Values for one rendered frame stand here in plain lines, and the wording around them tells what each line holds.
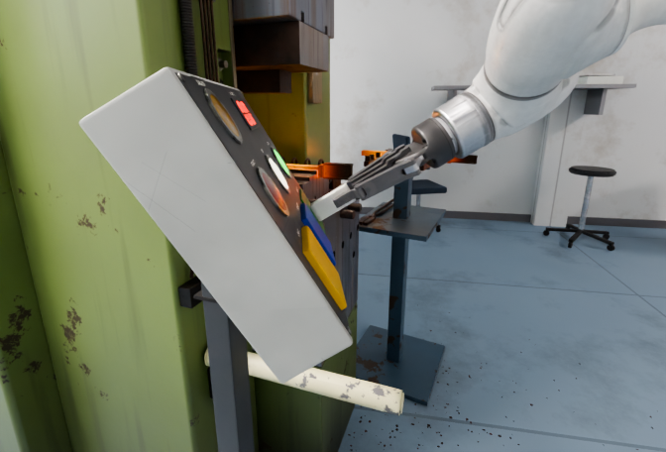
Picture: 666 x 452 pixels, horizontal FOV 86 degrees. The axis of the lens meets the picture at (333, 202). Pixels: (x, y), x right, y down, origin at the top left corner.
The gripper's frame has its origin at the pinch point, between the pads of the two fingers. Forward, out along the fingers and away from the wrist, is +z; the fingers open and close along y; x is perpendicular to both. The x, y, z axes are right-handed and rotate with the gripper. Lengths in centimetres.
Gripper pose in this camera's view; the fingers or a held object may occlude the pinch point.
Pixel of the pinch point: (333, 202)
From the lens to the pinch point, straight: 57.5
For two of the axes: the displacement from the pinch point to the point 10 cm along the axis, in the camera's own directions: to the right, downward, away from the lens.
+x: -5.0, -8.2, -2.7
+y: -1.0, -2.5, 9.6
